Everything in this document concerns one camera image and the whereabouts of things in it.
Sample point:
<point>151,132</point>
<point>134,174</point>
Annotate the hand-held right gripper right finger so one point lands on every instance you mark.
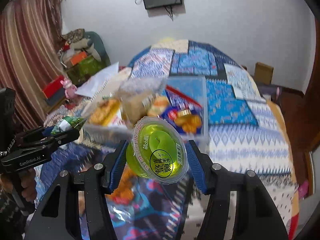
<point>197,171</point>

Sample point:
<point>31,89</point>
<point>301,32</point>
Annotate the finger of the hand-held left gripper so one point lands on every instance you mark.
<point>62,140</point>
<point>35,135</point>

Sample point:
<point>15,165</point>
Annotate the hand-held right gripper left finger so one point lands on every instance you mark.
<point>117,171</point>

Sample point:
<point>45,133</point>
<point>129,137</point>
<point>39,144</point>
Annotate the green white snack packet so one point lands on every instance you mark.
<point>66,124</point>

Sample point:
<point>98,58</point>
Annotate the green jelly cup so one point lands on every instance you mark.
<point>160,150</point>

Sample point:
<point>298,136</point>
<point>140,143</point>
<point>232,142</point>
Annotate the orange jelly cup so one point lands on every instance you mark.
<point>188,121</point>

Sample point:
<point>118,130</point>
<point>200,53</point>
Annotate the orange cracker packet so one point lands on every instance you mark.
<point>105,111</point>

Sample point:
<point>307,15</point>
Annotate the blue snack packet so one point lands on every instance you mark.
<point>175,103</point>

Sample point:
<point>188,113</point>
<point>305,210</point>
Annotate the clear packet orange buns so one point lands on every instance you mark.
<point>158,105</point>

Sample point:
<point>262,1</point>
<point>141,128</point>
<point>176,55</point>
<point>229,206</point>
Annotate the clear plastic container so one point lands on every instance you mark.
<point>185,87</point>

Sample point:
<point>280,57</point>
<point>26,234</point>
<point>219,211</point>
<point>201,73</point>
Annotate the person's left forearm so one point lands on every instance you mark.
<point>7,205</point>

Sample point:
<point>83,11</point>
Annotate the person's left hand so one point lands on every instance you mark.
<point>29,187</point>

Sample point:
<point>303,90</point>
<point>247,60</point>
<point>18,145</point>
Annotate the clear packet brown pastries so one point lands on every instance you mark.
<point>122,187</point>

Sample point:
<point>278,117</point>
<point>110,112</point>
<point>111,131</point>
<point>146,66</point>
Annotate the grey box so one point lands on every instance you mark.
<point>56,99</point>

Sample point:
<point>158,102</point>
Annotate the pink toy rabbit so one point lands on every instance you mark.
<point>69,88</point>

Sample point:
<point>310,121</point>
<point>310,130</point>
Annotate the red box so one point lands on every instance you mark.
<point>53,86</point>

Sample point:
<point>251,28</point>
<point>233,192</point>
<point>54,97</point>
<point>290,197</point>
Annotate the patchwork printed blanket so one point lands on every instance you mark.
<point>237,120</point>

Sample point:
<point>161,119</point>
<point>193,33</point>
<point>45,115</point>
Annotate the white pillow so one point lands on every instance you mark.
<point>98,81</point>

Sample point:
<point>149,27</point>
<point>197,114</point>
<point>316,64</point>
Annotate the striped brown curtain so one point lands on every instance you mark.
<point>27,62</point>

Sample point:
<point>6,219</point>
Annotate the green printed cloth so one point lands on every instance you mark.
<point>86,68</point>

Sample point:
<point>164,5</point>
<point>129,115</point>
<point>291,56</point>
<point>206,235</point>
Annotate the orange shoe box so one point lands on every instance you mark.
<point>78,58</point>

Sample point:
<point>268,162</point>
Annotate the pile of clothes and cushions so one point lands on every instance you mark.
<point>85,42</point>

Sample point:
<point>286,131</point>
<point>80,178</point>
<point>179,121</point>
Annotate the small cardboard box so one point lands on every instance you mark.
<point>263,73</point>

